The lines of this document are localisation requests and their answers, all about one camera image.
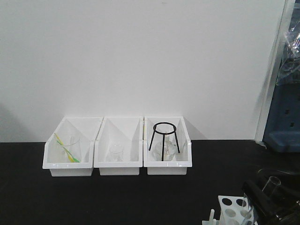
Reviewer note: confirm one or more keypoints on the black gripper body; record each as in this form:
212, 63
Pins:
286, 209

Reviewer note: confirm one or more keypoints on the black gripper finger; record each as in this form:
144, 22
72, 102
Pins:
261, 202

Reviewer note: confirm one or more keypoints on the white test tube rack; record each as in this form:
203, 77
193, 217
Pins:
230, 208

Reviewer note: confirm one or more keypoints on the blue-grey drying pegboard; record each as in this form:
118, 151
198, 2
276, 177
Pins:
282, 131

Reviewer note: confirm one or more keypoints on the round glass flask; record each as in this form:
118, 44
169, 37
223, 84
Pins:
164, 147

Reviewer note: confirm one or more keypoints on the right white plastic bin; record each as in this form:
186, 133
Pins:
183, 160

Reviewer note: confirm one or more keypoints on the white plastic bin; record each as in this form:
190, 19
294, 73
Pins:
126, 131
183, 160
55, 160

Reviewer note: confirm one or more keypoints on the plastic bag of pegs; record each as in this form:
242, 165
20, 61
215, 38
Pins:
289, 71

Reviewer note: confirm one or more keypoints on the black metal tripod stand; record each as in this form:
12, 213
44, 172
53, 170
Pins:
163, 128

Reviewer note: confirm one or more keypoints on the middle white plastic bin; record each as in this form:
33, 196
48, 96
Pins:
126, 131

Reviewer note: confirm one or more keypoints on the small glass beaker middle bin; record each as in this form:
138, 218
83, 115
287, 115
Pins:
116, 153

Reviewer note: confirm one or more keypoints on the yellow green stirring rod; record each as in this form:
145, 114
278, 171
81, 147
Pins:
70, 156

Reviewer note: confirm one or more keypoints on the clear glass beaker left bin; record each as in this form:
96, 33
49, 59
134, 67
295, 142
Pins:
73, 144

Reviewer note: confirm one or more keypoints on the left white plastic bin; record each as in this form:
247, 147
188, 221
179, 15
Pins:
55, 160

